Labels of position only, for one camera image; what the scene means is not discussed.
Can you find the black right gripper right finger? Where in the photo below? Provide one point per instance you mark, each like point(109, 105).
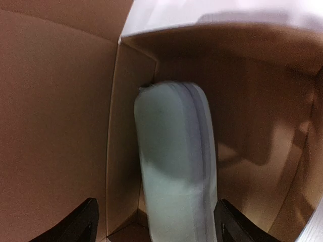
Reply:
point(232, 225)

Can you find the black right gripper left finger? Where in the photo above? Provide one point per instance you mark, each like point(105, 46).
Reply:
point(80, 225)

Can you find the pale green rectangular block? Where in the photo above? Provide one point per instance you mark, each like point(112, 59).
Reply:
point(178, 161)

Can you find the brown cardboard paper box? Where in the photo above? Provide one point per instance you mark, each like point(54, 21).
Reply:
point(72, 70)

